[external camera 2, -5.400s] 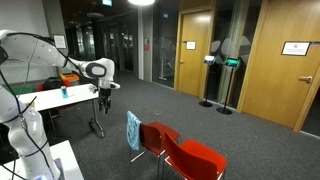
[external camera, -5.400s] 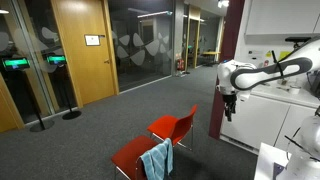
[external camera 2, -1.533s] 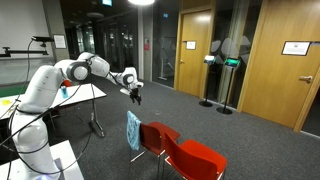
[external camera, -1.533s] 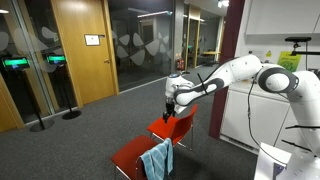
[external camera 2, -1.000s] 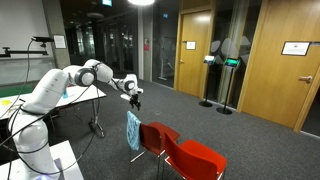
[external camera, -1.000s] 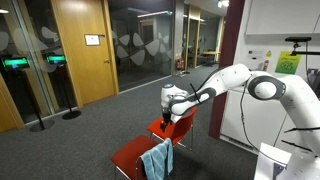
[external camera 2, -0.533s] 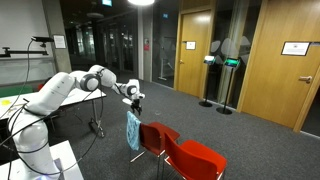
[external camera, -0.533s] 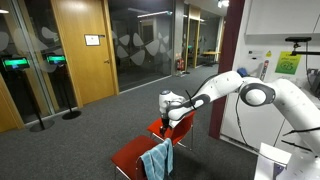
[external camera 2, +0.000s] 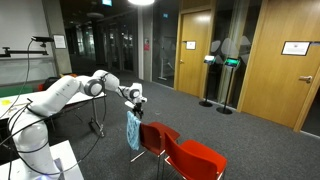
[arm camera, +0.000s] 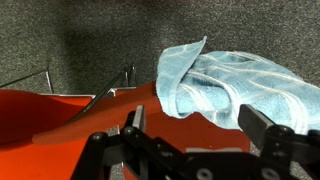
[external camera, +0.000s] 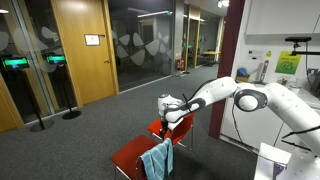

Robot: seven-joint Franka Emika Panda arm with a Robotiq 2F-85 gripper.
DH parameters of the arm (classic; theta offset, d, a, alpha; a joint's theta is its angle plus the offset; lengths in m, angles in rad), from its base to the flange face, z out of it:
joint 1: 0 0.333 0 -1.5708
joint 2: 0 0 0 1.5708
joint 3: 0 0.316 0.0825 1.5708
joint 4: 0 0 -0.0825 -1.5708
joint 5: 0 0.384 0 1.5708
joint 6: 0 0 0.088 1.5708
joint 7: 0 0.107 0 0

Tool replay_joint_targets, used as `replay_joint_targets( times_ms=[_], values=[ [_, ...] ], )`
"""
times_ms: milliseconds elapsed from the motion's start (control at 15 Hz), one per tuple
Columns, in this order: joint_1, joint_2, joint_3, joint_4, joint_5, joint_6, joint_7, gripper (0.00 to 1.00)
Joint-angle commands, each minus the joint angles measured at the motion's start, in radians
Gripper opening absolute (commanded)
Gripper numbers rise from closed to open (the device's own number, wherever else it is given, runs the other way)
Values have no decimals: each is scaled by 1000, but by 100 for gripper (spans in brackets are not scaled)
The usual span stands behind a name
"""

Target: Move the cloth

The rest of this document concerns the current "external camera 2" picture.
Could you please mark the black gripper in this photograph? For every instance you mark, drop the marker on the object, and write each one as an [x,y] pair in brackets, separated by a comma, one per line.
[138,107]

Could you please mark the framed pillar notice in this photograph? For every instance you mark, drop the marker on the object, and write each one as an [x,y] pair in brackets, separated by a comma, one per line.
[59,41]

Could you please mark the black office chair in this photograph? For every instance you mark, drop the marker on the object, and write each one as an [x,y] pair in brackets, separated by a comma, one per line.
[51,83]

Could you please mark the wide wooden door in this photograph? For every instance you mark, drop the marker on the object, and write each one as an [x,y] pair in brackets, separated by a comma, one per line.
[276,86]

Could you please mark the white robot base table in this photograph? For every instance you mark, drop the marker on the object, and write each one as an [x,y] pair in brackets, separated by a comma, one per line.
[70,160]

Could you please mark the yellow paper item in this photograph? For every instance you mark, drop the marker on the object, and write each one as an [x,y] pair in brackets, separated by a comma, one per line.
[6,102]

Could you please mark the large framed door sign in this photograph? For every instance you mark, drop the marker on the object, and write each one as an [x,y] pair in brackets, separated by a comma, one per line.
[295,48]

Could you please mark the white folding table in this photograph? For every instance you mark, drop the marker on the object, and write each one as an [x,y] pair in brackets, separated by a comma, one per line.
[8,110]

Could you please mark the green panel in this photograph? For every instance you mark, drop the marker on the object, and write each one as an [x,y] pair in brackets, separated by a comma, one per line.
[16,91]

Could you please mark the narrow wooden door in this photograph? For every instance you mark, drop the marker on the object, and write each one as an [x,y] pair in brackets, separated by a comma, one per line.
[193,73]

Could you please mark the tablet kiosk floor stand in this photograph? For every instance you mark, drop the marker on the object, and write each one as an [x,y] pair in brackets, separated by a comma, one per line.
[231,62]
[209,60]

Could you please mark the orange box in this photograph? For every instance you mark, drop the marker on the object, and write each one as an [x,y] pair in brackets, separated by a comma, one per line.
[68,75]

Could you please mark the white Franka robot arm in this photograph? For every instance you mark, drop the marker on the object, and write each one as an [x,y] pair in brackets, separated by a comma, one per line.
[56,96]

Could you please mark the black stereo camera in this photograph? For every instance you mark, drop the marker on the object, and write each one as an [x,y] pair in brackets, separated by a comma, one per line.
[43,39]

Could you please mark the green exit sign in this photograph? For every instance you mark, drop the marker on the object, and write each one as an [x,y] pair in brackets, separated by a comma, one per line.
[107,2]

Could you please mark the red fire safety sign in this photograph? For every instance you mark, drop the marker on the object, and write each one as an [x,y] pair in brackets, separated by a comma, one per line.
[146,45]

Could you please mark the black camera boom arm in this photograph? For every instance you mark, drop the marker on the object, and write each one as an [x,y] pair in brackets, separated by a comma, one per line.
[23,52]

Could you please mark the blue striped towel cloth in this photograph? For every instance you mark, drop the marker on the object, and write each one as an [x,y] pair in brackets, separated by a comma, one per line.
[133,131]

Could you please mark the red plastic chair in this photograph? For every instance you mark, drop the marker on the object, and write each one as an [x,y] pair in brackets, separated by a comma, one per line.
[156,133]
[196,156]

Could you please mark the small framed door sign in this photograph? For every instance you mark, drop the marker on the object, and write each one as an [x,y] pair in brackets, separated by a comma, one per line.
[190,45]

